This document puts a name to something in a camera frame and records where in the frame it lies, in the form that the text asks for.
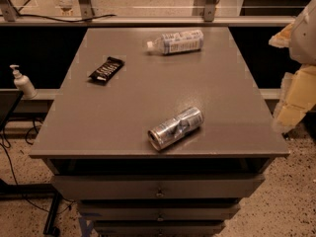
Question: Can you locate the grey drawer cabinet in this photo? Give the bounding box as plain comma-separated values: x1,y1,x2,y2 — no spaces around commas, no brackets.
31,27,287,237

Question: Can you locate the black cable on rail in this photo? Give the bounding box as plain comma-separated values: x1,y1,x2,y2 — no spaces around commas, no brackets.
0,0,117,23

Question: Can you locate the black table leg stand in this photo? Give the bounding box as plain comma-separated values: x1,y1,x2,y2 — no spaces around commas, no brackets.
0,179,61,237

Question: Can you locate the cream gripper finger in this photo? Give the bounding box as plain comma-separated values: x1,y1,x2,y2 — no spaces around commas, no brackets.
273,65,316,133
269,24,293,48

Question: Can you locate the white pump dispenser bottle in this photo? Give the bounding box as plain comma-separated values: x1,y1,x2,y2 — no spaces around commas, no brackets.
10,64,37,99

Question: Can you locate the black rxbar chocolate wrapper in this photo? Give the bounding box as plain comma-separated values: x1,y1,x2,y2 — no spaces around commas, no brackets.
90,56,124,84

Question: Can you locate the crushed silver drink can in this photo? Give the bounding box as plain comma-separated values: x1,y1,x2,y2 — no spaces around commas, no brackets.
147,107,204,151

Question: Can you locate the black floor cable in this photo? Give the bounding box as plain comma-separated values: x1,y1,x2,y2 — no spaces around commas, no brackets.
0,117,75,215

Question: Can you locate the clear plastic water bottle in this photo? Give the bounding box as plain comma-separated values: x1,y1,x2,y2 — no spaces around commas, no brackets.
146,30,203,55

